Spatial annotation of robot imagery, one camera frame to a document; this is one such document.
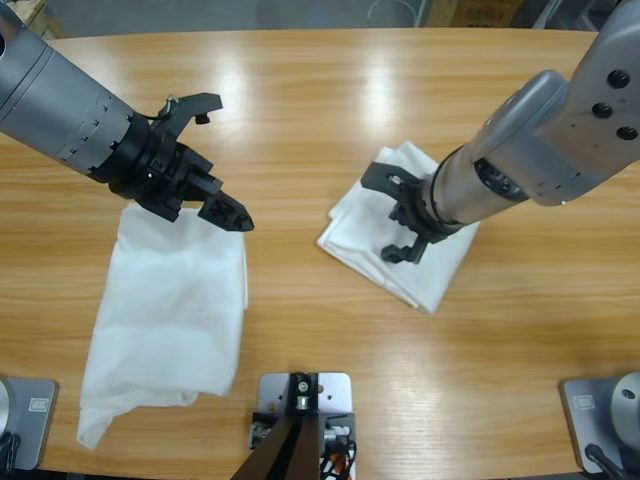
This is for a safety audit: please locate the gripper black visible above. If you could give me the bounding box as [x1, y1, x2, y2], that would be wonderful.
[380, 172, 466, 266]
[89, 112, 256, 234]

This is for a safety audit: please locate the white t-shirt with small logo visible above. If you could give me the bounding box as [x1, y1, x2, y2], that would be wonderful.
[315, 140, 482, 315]

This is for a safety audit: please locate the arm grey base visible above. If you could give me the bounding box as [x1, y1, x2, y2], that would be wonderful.
[559, 370, 640, 474]
[0, 377, 60, 471]

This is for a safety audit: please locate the brown cardboard box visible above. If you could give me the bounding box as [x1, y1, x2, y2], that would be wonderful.
[452, 0, 526, 29]

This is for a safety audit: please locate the light wooden box stack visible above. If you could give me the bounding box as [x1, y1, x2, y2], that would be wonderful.
[22, 0, 69, 39]

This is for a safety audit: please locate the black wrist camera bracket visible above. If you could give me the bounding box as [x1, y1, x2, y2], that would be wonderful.
[147, 91, 225, 146]
[360, 160, 419, 204]

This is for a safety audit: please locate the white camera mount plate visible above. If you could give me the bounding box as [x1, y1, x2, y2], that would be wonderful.
[257, 372, 354, 416]

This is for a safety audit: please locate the black post clamp bracket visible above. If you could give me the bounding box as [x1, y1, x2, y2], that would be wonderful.
[249, 410, 357, 451]

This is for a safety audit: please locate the orange and black cable bundle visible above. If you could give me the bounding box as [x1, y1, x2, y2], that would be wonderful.
[319, 442, 359, 480]

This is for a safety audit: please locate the dark camera post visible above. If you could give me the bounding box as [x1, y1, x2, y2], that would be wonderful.
[234, 370, 322, 480]

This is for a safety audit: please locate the white wire frame chair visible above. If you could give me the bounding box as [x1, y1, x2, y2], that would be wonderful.
[367, 0, 430, 29]

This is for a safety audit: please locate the black base cable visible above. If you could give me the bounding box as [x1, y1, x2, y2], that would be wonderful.
[584, 443, 621, 480]
[0, 432, 21, 471]

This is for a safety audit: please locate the grey metal frame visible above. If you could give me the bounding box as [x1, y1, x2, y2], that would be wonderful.
[529, 0, 616, 31]

